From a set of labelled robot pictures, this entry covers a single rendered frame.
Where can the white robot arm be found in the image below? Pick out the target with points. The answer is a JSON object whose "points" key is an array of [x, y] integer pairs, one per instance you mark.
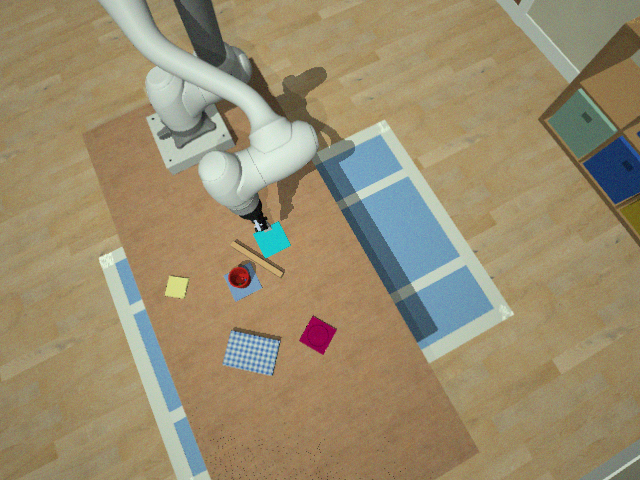
{"points": [[278, 148]]}

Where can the pale yellow sticky-note pad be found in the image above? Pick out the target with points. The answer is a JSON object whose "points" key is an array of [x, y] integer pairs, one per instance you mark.
{"points": [[177, 287]]}

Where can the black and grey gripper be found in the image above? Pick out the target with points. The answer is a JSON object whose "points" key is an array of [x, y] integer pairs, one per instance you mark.
{"points": [[258, 219]]}

